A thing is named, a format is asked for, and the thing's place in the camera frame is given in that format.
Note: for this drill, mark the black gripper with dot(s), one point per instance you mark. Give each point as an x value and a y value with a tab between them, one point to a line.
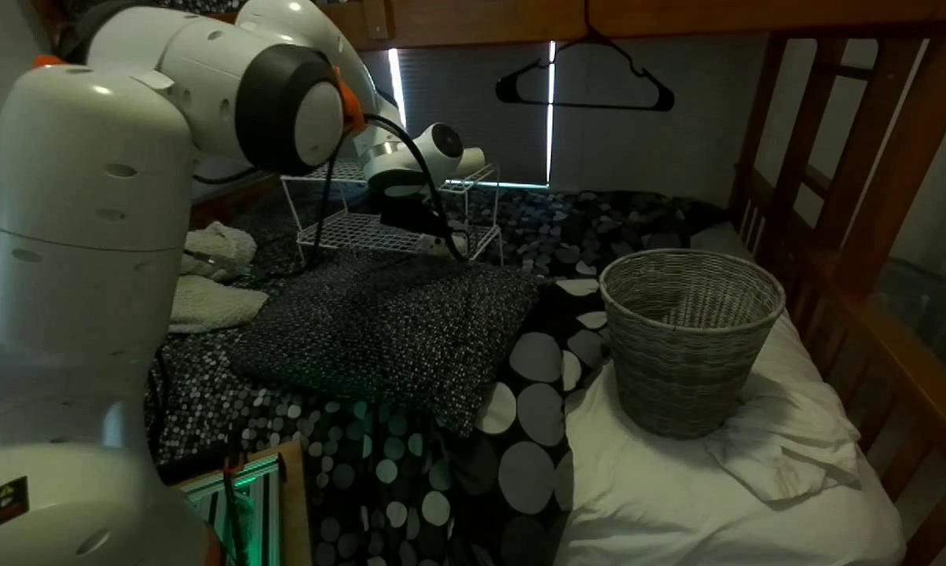
408	205

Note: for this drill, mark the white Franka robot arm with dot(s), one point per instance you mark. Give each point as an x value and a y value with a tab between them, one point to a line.
84	264

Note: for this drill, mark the dark speckled pillow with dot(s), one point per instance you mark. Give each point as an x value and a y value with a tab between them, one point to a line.
378	326

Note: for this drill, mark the beige towel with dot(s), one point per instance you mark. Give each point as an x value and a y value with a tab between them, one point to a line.
215	302

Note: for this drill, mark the black polka dot blanket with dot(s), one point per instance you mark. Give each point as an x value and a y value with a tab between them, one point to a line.
535	420

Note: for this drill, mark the black clothes hanger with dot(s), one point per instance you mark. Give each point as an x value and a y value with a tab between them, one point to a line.
655	96

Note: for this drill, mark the dark floral bedspread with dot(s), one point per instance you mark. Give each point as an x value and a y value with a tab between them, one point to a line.
205	403

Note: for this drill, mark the woven wicker basket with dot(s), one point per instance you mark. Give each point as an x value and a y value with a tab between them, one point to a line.
692	346

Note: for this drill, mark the wooden bunk bed frame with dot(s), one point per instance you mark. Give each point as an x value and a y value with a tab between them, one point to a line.
913	137

